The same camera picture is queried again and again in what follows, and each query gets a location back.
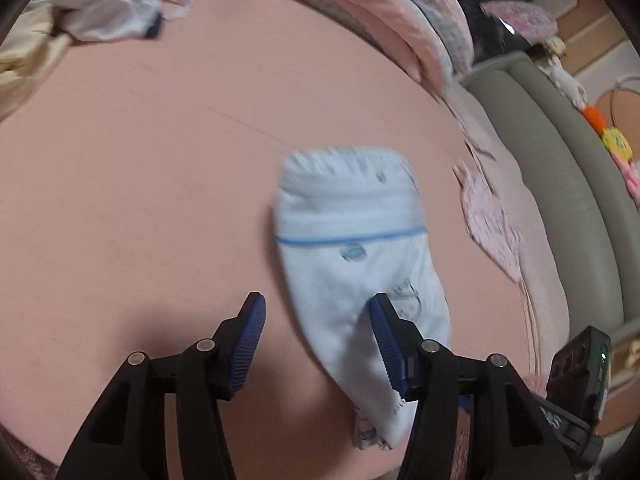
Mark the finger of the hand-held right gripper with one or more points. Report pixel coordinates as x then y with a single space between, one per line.
465 403

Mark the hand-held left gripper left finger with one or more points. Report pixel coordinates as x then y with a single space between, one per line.
247 345

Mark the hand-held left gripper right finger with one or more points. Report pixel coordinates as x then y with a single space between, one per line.
387 350

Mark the light blue printed pants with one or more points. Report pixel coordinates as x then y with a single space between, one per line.
350 220

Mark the pink printed folded garment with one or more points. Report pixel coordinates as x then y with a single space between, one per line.
490 220

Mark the pink bed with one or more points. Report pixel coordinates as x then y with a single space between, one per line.
125 185

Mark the grey-green padded headboard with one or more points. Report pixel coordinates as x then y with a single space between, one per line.
565 160

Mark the yellow plush toy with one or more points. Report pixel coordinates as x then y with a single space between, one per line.
616 142

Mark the pink fluffy rug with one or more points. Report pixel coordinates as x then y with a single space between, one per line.
30 465

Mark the white bunny plush toy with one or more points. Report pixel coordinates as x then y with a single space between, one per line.
565 82

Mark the small beige plush toy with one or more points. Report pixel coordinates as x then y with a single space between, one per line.
555 47

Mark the pink folded duvet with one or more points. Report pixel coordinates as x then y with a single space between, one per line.
400 10

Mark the pale yellow garment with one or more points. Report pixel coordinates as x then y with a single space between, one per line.
25 60

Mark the white garment with navy trim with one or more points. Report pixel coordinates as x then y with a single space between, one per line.
110 10

